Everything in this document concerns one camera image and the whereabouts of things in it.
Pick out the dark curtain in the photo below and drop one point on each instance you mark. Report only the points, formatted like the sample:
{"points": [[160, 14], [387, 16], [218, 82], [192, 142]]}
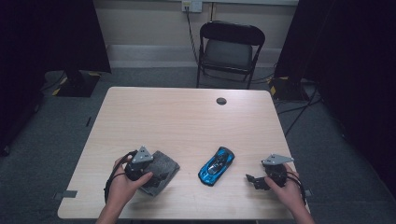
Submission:
{"points": [[358, 62], [46, 37]]}

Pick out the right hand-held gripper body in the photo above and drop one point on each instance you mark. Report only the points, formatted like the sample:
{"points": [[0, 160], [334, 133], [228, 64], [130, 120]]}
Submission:
{"points": [[275, 174]]}

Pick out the round grey table grommet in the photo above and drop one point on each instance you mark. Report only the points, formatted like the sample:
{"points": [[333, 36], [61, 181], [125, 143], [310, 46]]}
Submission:
{"points": [[221, 101]]}

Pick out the black stand base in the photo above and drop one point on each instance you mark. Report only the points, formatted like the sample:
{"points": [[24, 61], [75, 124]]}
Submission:
{"points": [[288, 90], [77, 85]]}

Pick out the grey terry cloth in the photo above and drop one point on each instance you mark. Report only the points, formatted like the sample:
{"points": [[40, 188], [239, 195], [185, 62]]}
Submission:
{"points": [[165, 163]]}

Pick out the small black floor strip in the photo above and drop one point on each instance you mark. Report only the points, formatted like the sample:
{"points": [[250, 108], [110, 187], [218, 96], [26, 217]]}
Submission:
{"points": [[88, 121]]}

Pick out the black folding chair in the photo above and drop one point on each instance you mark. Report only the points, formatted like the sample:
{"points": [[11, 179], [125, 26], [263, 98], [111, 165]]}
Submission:
{"points": [[232, 32]]}

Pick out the thin vertical wall conduit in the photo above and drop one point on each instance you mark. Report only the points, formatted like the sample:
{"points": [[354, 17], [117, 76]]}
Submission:
{"points": [[213, 11]]}

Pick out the person's left hand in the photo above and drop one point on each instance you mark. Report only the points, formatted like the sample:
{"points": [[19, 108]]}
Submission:
{"points": [[121, 189]]}

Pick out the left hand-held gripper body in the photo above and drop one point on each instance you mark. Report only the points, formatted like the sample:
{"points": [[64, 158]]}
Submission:
{"points": [[137, 169]]}

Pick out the grey tape strip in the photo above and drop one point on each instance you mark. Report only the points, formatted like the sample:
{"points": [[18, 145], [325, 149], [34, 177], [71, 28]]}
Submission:
{"points": [[67, 194], [308, 193]]}

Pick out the blue and black toy car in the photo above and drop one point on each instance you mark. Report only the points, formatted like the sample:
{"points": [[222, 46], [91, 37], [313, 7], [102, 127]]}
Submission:
{"points": [[218, 165]]}

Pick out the person's right hand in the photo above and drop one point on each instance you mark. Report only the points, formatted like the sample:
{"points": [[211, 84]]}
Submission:
{"points": [[291, 193]]}

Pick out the white wall socket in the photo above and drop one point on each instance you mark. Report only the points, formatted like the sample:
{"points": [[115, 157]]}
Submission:
{"points": [[195, 6]]}

